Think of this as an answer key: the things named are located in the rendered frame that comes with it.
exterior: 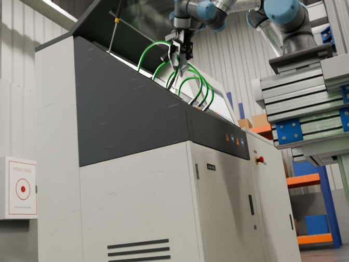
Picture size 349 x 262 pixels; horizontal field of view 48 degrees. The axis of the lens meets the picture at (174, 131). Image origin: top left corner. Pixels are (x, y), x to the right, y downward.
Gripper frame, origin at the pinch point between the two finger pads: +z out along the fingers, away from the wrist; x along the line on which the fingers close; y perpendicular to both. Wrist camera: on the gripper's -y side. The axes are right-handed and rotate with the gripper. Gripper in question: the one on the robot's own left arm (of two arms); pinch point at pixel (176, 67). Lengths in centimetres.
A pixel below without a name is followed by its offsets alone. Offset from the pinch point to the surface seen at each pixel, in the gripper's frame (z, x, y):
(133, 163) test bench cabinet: 28, -36, 28
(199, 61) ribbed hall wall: 239, 430, -589
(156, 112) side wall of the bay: 8.2, -24.2, 24.8
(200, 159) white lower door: 21, -15, 47
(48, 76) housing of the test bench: 12, -51, -42
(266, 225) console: 78, 34, 45
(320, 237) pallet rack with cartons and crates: 375, 367, -118
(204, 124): 14.2, -4.4, 33.0
